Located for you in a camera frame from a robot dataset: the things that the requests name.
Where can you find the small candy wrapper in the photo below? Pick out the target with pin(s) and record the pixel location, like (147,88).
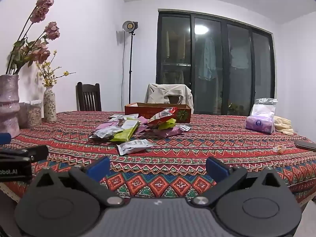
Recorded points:
(280,149)

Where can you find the red cardboard box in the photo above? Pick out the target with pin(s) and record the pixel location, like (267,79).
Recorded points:
(182,116)

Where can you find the purple tissue pack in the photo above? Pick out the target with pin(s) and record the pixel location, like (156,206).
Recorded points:
(259,126)

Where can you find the dark smartphone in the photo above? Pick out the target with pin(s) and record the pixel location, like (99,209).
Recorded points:
(306,145)

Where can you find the beige jacket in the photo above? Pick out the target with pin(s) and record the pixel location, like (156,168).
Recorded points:
(158,93)

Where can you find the dark wooden chair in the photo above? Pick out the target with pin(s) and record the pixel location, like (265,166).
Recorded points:
(88,96)

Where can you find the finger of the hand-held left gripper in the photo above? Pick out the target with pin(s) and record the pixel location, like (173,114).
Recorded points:
(37,151)
(5,138)

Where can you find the yellow flower sprigs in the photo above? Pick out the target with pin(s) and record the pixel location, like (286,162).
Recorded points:
(47,80)

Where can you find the large grey textured vase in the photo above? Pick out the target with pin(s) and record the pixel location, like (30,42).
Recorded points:
(9,103)

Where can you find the small floral ceramic vase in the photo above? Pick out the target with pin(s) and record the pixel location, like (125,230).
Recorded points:
(50,106)

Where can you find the cream gloves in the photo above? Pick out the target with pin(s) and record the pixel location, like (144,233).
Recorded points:
(284,126)

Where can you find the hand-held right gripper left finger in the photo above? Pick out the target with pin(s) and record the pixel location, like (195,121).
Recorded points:
(98,169)

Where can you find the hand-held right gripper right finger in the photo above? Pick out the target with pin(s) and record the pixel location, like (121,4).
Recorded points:
(217,169)

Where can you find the brown chair under jacket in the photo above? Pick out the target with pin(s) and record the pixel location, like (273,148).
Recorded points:
(174,99)

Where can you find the hanging light blue shirt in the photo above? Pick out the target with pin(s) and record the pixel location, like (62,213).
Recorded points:
(207,59)

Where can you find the studio light on stand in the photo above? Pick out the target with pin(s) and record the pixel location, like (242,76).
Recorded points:
(129,26)

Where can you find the dried pink flower bouquet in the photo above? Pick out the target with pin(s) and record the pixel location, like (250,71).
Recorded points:
(44,1)

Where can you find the pile of snack packets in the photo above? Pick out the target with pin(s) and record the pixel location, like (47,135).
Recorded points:
(128,128)

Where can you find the clear storage container white lid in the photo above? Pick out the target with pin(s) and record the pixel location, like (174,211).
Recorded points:
(34,114)

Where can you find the black framed sliding glass door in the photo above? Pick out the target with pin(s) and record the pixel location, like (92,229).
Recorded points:
(177,54)

